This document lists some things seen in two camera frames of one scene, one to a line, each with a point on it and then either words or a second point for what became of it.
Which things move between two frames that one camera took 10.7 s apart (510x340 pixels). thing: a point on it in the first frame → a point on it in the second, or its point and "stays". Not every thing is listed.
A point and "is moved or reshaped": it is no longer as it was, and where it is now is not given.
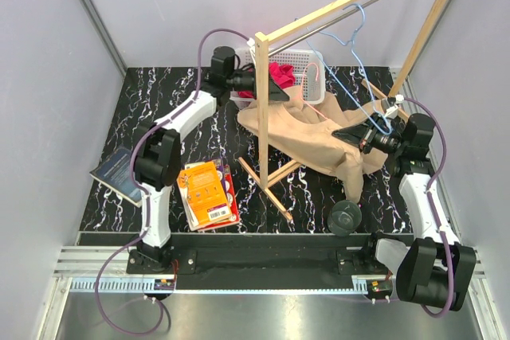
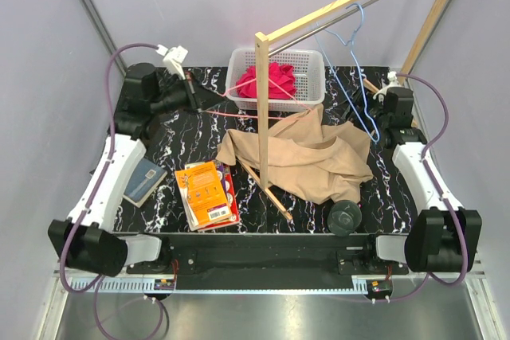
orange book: x=202 y=195 stays
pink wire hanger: x=301 y=93 → x=253 y=117
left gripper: x=275 y=93 → x=200 y=98
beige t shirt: x=303 y=133 is moved or reshaped
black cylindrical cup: x=344 y=218 stays
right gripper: x=360 y=135 → x=358 y=99
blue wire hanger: x=361 y=63 is moved or reshaped
